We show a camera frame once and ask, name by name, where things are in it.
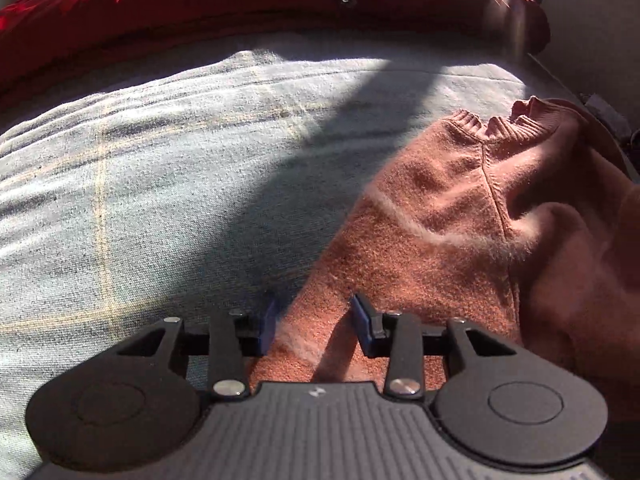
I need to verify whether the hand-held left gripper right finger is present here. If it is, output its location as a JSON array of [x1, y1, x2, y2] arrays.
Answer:
[[350, 292, 518, 401]]

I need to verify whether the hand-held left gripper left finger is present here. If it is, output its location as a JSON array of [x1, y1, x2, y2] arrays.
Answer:
[[117, 290, 280, 402]]

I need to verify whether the pink knit sweater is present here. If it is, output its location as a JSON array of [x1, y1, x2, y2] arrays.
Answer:
[[247, 96, 640, 397]]

